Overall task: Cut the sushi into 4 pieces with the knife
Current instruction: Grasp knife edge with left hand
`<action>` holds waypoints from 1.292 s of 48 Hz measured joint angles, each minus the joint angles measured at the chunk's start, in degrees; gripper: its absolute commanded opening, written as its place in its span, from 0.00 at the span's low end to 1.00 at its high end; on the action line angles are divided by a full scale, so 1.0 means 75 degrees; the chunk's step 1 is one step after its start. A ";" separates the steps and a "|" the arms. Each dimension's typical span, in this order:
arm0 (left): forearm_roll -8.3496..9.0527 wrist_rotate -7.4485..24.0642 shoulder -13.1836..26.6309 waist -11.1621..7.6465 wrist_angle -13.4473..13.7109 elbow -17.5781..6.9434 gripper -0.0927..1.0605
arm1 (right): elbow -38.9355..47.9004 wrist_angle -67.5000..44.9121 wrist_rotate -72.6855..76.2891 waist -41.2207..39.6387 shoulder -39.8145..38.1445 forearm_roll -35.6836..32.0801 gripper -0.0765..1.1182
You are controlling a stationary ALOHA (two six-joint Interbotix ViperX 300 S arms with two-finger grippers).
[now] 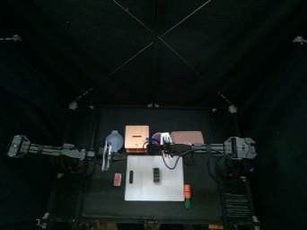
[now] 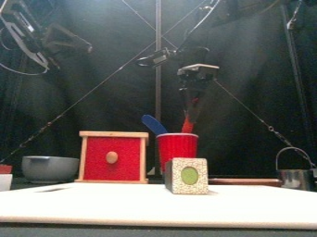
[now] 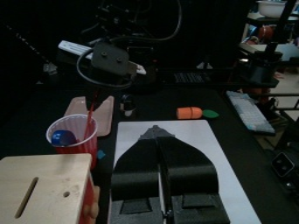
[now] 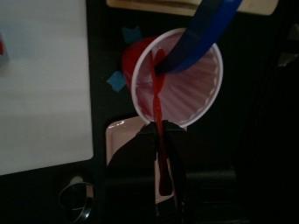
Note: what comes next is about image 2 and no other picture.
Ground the blue plastic utensil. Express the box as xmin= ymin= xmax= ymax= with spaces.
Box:
xmin=141 ymin=114 xmax=170 ymax=137

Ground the red plastic cup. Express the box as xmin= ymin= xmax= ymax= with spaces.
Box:
xmin=155 ymin=132 xmax=201 ymax=174

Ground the wooden box with red front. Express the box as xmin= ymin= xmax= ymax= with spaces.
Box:
xmin=75 ymin=130 xmax=150 ymax=185

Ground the shallow rectangular tray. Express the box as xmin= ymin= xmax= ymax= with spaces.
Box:
xmin=208 ymin=178 xmax=285 ymax=188

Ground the white cutting board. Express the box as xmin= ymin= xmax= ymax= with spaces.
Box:
xmin=0 ymin=181 xmax=317 ymax=231

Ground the grey bowl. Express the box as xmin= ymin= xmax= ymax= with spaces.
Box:
xmin=20 ymin=155 xmax=80 ymax=184

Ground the white and red container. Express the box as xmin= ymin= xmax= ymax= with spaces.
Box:
xmin=0 ymin=164 xmax=14 ymax=193

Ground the vertical metal frame pole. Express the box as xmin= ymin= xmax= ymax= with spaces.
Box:
xmin=154 ymin=0 xmax=163 ymax=124

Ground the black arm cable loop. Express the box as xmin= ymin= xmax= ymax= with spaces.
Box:
xmin=0 ymin=27 xmax=51 ymax=77

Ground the bracing wire with turnbuckle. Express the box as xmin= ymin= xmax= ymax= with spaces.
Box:
xmin=0 ymin=0 xmax=216 ymax=165
xmin=122 ymin=0 xmax=317 ymax=169

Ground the small metal pot with handle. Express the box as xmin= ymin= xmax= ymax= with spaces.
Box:
xmin=276 ymin=146 xmax=317 ymax=193

